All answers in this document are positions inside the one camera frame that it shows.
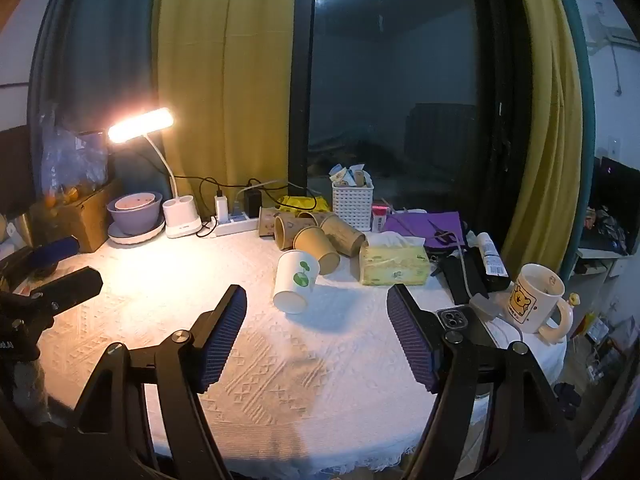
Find white desk lamp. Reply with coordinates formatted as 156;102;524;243
107;106;203;240

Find cream bear print mug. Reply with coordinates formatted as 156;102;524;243
505;263;575;345

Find black pouch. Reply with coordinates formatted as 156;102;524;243
434;254;490;307

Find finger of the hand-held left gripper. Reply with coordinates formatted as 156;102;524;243
27;266;104;317
0;236;82;283

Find small packets in basket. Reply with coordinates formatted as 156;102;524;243
328;162;374;189

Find yellow plastic bag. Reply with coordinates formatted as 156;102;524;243
277;195;334;216

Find yellow tissue pack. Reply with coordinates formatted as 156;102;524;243
358;232;431;286

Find white tube bottle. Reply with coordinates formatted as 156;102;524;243
474;231;510;279

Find clear plastic bag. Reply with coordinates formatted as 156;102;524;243
41;122;109;207

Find black window frame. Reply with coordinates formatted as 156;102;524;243
286;0;319;197

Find black cable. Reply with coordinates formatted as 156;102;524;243
172;175;321;239

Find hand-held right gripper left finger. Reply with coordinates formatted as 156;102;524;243
65;284;248;480

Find smartphone with clear case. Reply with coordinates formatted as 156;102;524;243
436;304;497;348

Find black charger plug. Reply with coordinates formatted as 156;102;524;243
243;188;264;219

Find cardboard box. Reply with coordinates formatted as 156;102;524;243
29;179;124;254

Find white air conditioner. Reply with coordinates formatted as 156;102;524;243
584;9;640;57

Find purple cloth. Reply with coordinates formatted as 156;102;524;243
381;211;464;252

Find white embossed tablecloth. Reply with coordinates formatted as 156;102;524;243
9;224;569;472

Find white paper cup leaf print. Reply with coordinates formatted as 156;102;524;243
272;250;321;315

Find yellow curtain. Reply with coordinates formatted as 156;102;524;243
151;0;302;212
499;0;584;282

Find white power strip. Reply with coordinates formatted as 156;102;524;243
199;212;261;239

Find pale round plate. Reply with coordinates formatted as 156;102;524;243
107;216;166;246

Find white plastic basket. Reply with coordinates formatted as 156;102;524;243
331;180;375;233

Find purple bowl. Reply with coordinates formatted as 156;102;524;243
106;190;165;236

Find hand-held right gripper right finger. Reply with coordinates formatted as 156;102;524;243
386;283;583;480

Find black monitor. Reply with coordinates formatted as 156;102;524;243
586;156;640;257

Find grey power adapter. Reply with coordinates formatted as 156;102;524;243
468;292;504;319

